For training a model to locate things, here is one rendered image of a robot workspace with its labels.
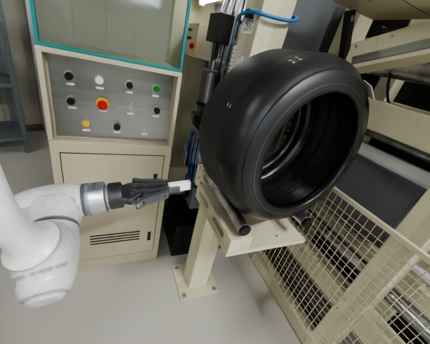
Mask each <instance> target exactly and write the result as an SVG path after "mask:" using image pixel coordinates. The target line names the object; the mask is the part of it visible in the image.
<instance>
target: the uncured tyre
mask: <svg viewBox="0 0 430 344"><path fill-rule="evenodd" d="M275 50H277V51H275ZM295 56H300V57H302V58H304V59H305V60H303V61H300V62H298V63H296V64H294V65H292V64H291V63H289V62H286V61H287V60H288V59H291V58H293V57H295ZM228 100H230V101H232V102H234V103H233V105H232V107H231V109H230V110H227V109H225V105H226V104H227V102H228ZM292 115H293V121H292V124H291V128H290V130H289V133H288V135H287V137H286V139H285V140H284V142H283V144H282V145H281V146H280V147H279V149H278V150H277V151H276V152H275V153H274V154H273V155H272V156H271V157H270V158H268V159H267V160H266V161H265V159H266V155H267V153H268V150H269V148H270V146H271V144H272V142H273V140H274V139H275V137H276V135H277V134H278V132H279V131H280V129H281V128H282V127H283V126H284V124H285V123H286V122H287V120H288V119H289V118H290V117H291V116H292ZM368 120H369V99H368V95H367V91H366V89H365V86H364V83H363V80H362V77H361V75H360V73H359V72H358V71H357V69H356V68H355V67H354V66H353V65H352V64H351V63H350V62H348V61H346V60H344V59H342V58H340V57H338V56H336V55H333V54H331V53H323V52H315V51H299V50H291V49H284V48H278V49H272V50H268V51H264V52H261V53H258V54H256V55H253V56H251V57H249V58H247V59H245V60H244V61H242V62H240V63H239V64H238V65H236V66H235V67H234V68H233V69H231V70H230V71H229V72H228V73H227V74H226V75H225V76H224V77H223V79H222V80H221V81H220V82H219V84H218V85H217V86H216V88H215V89H214V91H213V92H212V95H211V96H210V98H209V100H208V102H207V104H206V106H205V109H204V112H203V115H202V118H201V123H200V127H199V152H200V155H201V160H202V163H203V166H204V169H205V171H206V173H207V174H208V176H209V177H210V179H211V180H212V181H213V182H214V183H215V185H217V187H218V188H219V189H220V191H221V192H222V193H223V194H224V195H225V196H226V198H228V200H229V201H230V202H231V203H232V205H233V206H234V207H235V208H237V209H238V210H239V211H241V212H243V213H244V214H246V215H248V216H250V217H252V218H256V219H259V220H274V219H282V218H289V217H291V216H295V215H296V214H299V213H301V212H303V211H305V210H307V209H309V208H310V207H311V206H313V205H315V204H316V203H317V202H318V201H320V200H321V199H322V198H323V197H325V196H326V195H327V194H328V193H329V192H330V191H331V190H332V189H333V188H334V187H335V186H336V184H337V183H338V182H339V181H340V179H341V178H342V177H343V176H344V174H345V173H346V171H347V170H348V168H349V167H350V165H351V164H352V162H353V161H354V158H355V157H356V154H357V153H358V150H359V149H360V146H361V144H362V141H363V138H364V135H365V132H366V129H367V124H368Z"/></svg>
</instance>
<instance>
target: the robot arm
mask: <svg viewBox="0 0 430 344"><path fill-rule="evenodd" d="M190 184H191V182H190V180H183V181H178V182H168V180H164V179H139V178H135V177H134V178H132V182H131V183H127V184H124V185H122V184H121V182H112V183H108V184H107V186H106V184H105V182H92V183H84V184H72V183H63V184H51V185H46V186H39V187H36V188H31V189H29V190H25V191H22V192H20V193H18V194H16V195H13V193H12V191H11V188H10V186H9V184H8V181H7V179H6V177H5V174H4V172H3V169H2V167H1V164H0V248H1V249H2V252H1V262H2V264H3V266H4V267H5V268H7V270H8V272H9V275H10V278H11V279H12V280H13V290H14V294H15V296H16V299H17V300H18V301H19V303H21V304H24V305H25V306H27V307H37V306H44V305H47V304H51V303H54V302H56V301H58V300H60V299H62V298H63V297H64V296H65V295H66V294H67V293H68V292H69V291H70V289H71V288H72V286H73V284H74V281H75V279H76V275H77V272H78V266H79V260H80V252H81V237H80V233H79V228H80V223H81V220H82V217H86V216H93V215H97V214H104V213H107V212H108V211H109V208H110V209H112V210H114V209H118V208H123V207H124V205H125V204H128V205H132V204H133V205H135V206H136V209H137V210H139V209H141V208H142V207H144V206H146V205H149V204H152V203H155V202H159V201H162V200H165V199H168V198H169V196H170V193H172V192H179V191H183V190H190Z"/></svg>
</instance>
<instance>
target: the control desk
mask: <svg viewBox="0 0 430 344"><path fill-rule="evenodd" d="M34 47H35V56H36V61H37V67H38V75H39V80H40V89H41V94H42V103H43V108H44V117H45V122H46V131H47V136H48V144H49V149H50V154H51V162H52V168H53V177H54V182H55V184H63V183H72V184H84V183H92V182H105V184H106V186H107V184H108V183H112V182H121V184H122V185H124V184H127V183H131V182H132V178H134V177H135V178H139V179H164V180H168V175H169V165H170V160H171V151H172V146H173V137H174V132H175V123H176V117H177V108H178V102H179V97H180V88H181V82H182V73H181V72H176V71H172V70H165V69H162V68H155V67H151V66H144V65H141V64H137V63H130V62H127V61H120V60H116V59H109V58H106V57H99V56H95V55H88V54H85V53H78V52H74V51H67V50H63V49H60V48H53V47H49V46H42V45H39V44H36V45H34ZM163 209H164V200H162V201H159V202H155V203H152V204H149V205H146V206H144V207H142V208H141V209H139V210H137V209H136V206H135V205H133V204H132V205H128V204H125V205H124V207H123V208H118V209H114V210H112V209H110V208H109V211H108V212H107V213H104V214H97V215H93V216H86V217H82V220H81V223H80V228H79V233H80V237H81V252H80V260H79V266H78V271H81V270H89V269H94V268H102V267H107V266H114V265H119V264H124V263H132V262H136V261H145V260H149V259H156V258H157V254H158V244H159V239H160V230H161V224H162V215H163Z"/></svg>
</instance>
